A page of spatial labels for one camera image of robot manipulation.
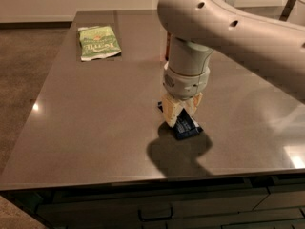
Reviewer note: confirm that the dark post at table corner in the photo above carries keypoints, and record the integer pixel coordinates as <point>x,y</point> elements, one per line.
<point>287,10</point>

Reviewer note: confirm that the green jalapeno chip bag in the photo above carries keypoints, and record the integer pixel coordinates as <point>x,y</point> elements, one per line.
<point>98,42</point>

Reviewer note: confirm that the dark drawer cabinet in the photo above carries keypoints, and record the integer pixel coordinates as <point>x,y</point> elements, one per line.
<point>273,201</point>

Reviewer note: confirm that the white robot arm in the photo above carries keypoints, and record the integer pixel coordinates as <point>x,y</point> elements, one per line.
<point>272,49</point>

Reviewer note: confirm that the orange soda can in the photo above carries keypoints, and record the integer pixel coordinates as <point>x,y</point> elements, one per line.
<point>167,48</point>

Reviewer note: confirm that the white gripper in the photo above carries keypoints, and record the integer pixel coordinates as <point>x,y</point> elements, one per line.
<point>187,83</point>

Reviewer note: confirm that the blue rxbar blueberry bar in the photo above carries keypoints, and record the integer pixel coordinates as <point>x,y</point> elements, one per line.
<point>184,127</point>

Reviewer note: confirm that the black drawer handle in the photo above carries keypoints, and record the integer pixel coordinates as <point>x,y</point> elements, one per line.
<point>155,213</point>

